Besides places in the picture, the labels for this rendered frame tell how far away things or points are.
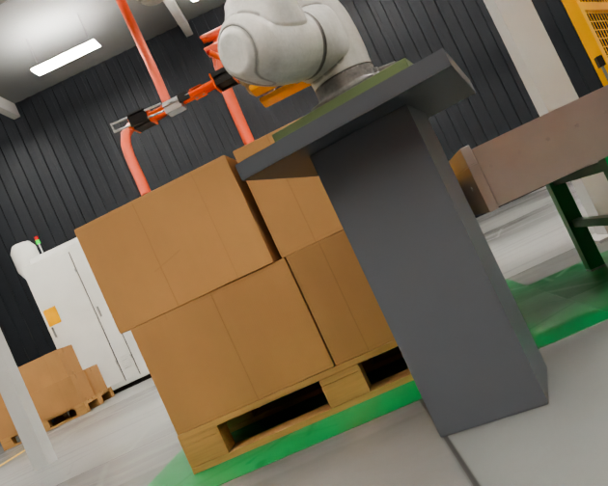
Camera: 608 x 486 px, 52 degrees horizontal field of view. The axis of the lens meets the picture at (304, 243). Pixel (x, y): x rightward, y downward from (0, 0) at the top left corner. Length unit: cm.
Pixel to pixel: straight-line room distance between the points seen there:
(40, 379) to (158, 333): 672
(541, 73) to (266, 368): 205
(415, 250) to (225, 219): 89
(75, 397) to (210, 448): 654
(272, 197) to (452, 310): 90
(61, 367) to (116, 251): 654
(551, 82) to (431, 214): 208
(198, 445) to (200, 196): 85
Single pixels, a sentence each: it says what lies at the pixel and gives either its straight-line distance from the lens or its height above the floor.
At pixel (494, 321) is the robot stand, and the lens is 141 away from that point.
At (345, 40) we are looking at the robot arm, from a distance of 151.
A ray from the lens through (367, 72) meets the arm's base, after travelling 151.
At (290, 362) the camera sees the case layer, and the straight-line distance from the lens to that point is 213.
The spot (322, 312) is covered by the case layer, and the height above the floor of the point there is 32.
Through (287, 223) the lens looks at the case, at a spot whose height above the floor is 64.
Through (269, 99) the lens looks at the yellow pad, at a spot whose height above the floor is 112.
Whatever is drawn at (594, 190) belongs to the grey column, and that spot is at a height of 24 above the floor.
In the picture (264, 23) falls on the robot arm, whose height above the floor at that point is 96.
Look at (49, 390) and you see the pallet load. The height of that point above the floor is 47.
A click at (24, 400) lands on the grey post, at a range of 490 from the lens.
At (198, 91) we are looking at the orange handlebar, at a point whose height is 124.
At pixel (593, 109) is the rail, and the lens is 204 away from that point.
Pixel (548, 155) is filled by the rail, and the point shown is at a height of 48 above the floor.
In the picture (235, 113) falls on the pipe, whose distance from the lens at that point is 1010.
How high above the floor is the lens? 47
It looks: 2 degrees up
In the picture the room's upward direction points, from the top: 25 degrees counter-clockwise
